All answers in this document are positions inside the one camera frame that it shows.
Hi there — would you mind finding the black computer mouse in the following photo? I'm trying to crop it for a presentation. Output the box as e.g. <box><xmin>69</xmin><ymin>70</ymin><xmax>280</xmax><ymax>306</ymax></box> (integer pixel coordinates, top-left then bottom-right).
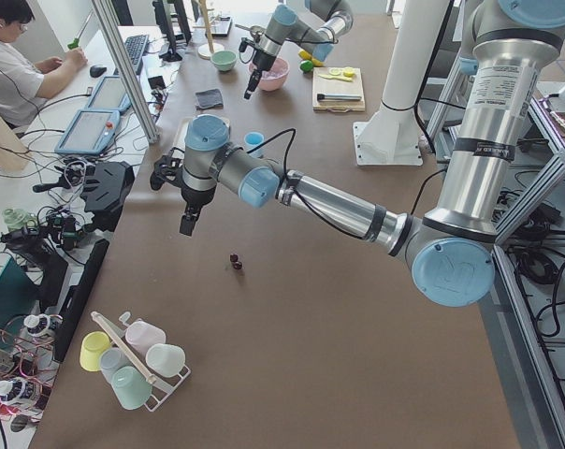
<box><xmin>89</xmin><ymin>65</ymin><xmax>107</xmax><ymax>79</ymax></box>

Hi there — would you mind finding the pink bowl of ice cubes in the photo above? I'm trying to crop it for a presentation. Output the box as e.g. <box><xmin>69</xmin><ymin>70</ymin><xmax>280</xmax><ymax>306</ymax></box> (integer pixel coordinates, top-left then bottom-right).
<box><xmin>257</xmin><ymin>57</ymin><xmax>289</xmax><ymax>92</ymax></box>

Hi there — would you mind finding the green empty bowl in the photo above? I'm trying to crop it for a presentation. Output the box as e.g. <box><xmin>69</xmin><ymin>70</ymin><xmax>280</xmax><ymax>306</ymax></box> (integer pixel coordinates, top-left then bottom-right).
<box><xmin>210</xmin><ymin>50</ymin><xmax>237</xmax><ymax>72</ymax></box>

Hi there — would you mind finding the wooden rack handle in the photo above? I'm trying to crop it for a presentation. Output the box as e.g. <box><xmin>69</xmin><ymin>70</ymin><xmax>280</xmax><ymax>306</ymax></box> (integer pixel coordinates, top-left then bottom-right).
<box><xmin>91</xmin><ymin>311</ymin><xmax>157</xmax><ymax>384</ymax></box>

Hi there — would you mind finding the steel muddler black tip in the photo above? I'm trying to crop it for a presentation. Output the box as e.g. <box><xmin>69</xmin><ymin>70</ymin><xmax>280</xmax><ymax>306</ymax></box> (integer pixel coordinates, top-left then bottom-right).
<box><xmin>316</xmin><ymin>93</ymin><xmax>362</xmax><ymax>102</ymax></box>

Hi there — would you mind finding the green plastic cup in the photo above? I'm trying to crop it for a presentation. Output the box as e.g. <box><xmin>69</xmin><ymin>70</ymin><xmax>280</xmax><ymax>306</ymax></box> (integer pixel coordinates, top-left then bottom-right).
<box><xmin>110</xmin><ymin>366</ymin><xmax>152</xmax><ymax>410</ymax></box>

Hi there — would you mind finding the wooden stand with round base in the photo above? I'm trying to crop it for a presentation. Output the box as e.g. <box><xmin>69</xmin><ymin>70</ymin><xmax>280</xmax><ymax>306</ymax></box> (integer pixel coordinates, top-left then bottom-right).
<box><xmin>193</xmin><ymin>0</ymin><xmax>225</xmax><ymax>60</ymax></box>

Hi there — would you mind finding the pink plastic cup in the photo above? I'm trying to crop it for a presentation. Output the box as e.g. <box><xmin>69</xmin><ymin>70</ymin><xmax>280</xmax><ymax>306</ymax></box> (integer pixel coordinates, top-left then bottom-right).
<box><xmin>124</xmin><ymin>320</ymin><xmax>167</xmax><ymax>356</ymax></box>

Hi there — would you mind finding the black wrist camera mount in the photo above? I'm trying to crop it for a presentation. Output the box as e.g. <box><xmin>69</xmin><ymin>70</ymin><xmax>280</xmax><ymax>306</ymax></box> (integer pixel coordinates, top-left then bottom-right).
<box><xmin>150</xmin><ymin>147</ymin><xmax>184</xmax><ymax>191</ymax></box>

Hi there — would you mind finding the yellow plastic cup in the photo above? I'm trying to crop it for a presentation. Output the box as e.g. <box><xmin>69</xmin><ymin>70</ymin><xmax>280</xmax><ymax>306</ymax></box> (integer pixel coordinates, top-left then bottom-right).
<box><xmin>80</xmin><ymin>331</ymin><xmax>111</xmax><ymax>372</ymax></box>

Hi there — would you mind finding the green lime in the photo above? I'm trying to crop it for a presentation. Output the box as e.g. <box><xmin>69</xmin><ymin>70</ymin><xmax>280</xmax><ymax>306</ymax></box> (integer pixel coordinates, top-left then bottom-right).
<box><xmin>299</xmin><ymin>60</ymin><xmax>314</xmax><ymax>74</ymax></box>

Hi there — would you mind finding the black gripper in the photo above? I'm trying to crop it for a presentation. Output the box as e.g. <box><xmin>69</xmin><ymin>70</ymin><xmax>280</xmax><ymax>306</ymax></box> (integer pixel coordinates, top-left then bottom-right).
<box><xmin>179</xmin><ymin>184</ymin><xmax>215</xmax><ymax>236</ymax></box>
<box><xmin>243</xmin><ymin>47</ymin><xmax>276</xmax><ymax>99</ymax></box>

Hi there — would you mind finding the aluminium frame post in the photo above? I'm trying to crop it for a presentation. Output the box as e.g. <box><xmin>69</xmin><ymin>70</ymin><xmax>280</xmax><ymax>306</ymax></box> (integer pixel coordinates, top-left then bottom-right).
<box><xmin>91</xmin><ymin>0</ymin><xmax>159</xmax><ymax>144</ymax></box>

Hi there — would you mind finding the blue teach pendant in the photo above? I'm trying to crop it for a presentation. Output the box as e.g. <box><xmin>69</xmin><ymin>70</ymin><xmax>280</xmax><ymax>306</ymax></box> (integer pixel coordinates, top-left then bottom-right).
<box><xmin>54</xmin><ymin>109</ymin><xmax>121</xmax><ymax>156</ymax></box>
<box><xmin>87</xmin><ymin>76</ymin><xmax>131</xmax><ymax>113</ymax></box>

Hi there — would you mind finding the black moulded case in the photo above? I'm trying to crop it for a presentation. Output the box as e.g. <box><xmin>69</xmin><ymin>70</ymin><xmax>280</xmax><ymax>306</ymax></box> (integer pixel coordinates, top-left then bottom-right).
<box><xmin>80</xmin><ymin>161</ymin><xmax>135</xmax><ymax>232</ymax></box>

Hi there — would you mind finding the grey folded cloth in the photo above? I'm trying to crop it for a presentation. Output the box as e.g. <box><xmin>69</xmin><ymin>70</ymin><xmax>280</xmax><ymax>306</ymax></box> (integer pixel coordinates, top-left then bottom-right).
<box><xmin>195</xmin><ymin>89</ymin><xmax>224</xmax><ymax>110</ymax></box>

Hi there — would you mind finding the dark red cherry pair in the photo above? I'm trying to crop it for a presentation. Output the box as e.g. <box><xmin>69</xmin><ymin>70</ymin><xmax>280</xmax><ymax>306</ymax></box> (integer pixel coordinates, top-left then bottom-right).
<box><xmin>229</xmin><ymin>253</ymin><xmax>243</xmax><ymax>270</ymax></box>

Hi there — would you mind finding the light blue cup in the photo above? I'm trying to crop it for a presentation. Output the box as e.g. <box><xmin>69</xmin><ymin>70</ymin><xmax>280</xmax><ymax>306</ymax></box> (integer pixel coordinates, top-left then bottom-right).
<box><xmin>244</xmin><ymin>131</ymin><xmax>265</xmax><ymax>158</ymax></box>

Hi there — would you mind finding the black keyboard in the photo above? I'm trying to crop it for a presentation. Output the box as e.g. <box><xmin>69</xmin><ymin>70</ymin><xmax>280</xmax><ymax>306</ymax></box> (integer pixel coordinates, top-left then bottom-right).
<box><xmin>123</xmin><ymin>35</ymin><xmax>150</xmax><ymax>75</ymax></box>

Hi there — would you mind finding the seated person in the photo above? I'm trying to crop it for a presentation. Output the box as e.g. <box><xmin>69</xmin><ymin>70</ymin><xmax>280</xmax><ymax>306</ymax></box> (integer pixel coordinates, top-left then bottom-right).
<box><xmin>0</xmin><ymin>1</ymin><xmax>87</xmax><ymax>128</ymax></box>

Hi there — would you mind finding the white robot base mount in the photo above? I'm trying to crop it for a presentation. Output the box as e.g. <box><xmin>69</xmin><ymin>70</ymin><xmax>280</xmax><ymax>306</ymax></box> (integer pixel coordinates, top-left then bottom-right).
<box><xmin>354</xmin><ymin>0</ymin><xmax>453</xmax><ymax>166</ymax></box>

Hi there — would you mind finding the white wire cup rack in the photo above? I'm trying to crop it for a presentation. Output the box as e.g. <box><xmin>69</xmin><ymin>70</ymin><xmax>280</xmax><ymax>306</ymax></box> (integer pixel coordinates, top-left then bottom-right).
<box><xmin>111</xmin><ymin>312</ymin><xmax>191</xmax><ymax>413</ymax></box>

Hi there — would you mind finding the grey-blue plastic cup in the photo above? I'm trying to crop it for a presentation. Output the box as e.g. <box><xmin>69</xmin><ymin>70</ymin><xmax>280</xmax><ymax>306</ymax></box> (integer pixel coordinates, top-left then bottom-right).
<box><xmin>99</xmin><ymin>347</ymin><xmax>132</xmax><ymax>384</ymax></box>

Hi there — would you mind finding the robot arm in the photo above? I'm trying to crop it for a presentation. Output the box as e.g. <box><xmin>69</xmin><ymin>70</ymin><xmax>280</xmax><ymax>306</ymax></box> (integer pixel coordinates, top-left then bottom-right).
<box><xmin>179</xmin><ymin>1</ymin><xmax>565</xmax><ymax>307</ymax></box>
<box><xmin>239</xmin><ymin>0</ymin><xmax>354</xmax><ymax>99</ymax></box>

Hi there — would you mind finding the blue teach pendant near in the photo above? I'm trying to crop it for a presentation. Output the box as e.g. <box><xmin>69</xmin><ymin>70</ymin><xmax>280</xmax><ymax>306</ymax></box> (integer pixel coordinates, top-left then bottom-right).
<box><xmin>54</xmin><ymin>109</ymin><xmax>121</xmax><ymax>156</ymax></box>

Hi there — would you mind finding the blue teach pendant far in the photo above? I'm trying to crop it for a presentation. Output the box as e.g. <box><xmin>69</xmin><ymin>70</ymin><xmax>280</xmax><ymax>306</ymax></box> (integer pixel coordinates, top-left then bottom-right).
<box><xmin>87</xmin><ymin>76</ymin><xmax>131</xmax><ymax>113</ymax></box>

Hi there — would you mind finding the lemon slice upper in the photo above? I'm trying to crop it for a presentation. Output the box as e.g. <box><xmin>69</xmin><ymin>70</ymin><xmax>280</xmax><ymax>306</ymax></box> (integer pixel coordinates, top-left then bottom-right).
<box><xmin>341</xmin><ymin>66</ymin><xmax>355</xmax><ymax>79</ymax></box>

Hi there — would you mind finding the yellow plastic knife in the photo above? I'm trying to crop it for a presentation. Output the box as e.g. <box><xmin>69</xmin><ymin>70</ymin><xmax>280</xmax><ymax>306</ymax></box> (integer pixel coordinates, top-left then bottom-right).
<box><xmin>316</xmin><ymin>73</ymin><xmax>353</xmax><ymax>82</ymax></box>

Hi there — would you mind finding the wooden cutting board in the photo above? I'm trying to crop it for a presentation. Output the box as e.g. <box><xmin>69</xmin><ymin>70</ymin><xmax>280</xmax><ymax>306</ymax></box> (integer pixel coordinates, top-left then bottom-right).
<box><xmin>312</xmin><ymin>67</ymin><xmax>366</xmax><ymax>112</ymax></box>

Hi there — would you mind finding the black monitor stand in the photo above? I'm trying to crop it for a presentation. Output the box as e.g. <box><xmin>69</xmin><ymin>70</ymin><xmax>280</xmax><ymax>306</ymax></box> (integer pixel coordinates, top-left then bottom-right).
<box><xmin>152</xmin><ymin>0</ymin><xmax>192</xmax><ymax>62</ymax></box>

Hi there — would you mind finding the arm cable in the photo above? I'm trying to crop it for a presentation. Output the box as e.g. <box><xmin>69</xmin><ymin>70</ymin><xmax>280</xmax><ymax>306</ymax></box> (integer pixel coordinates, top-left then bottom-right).
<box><xmin>254</xmin><ymin>128</ymin><xmax>363</xmax><ymax>241</ymax></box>

